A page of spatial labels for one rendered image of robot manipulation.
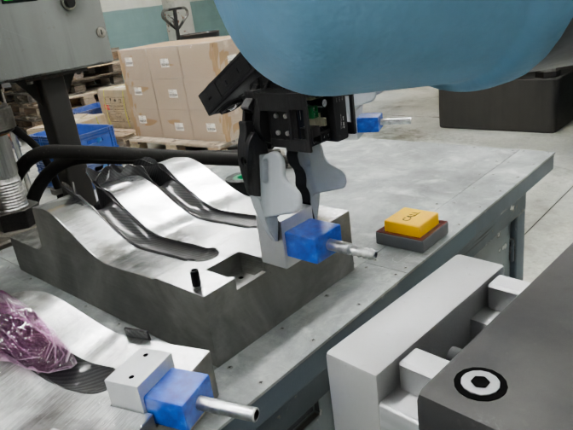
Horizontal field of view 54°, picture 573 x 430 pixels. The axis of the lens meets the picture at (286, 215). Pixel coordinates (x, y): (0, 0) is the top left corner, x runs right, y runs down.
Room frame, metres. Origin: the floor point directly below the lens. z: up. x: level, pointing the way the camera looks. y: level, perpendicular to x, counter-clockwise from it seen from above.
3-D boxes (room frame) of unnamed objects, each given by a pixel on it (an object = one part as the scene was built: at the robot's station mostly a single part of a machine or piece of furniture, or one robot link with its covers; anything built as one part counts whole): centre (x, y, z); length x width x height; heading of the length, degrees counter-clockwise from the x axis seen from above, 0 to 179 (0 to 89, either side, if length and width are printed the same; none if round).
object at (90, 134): (4.37, 1.58, 0.32); 0.60 x 0.41 x 0.22; 52
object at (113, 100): (5.94, 1.44, 0.34); 0.63 x 0.45 x 0.40; 46
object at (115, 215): (0.76, 0.18, 0.92); 0.35 x 0.16 x 0.09; 46
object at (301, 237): (0.52, -0.03, 0.93); 0.13 x 0.05 x 0.05; 45
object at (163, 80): (5.07, 0.65, 0.47); 1.22 x 0.80 x 0.94; 50
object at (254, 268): (0.58, 0.06, 0.87); 0.05 x 0.05 x 0.04; 46
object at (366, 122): (1.02, -0.19, 0.93); 0.13 x 0.05 x 0.05; 67
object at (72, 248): (0.78, 0.19, 0.87); 0.50 x 0.26 x 0.14; 46
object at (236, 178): (1.11, 0.08, 0.82); 0.08 x 0.08 x 0.04
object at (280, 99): (0.53, -0.02, 1.09); 0.09 x 0.08 x 0.12; 45
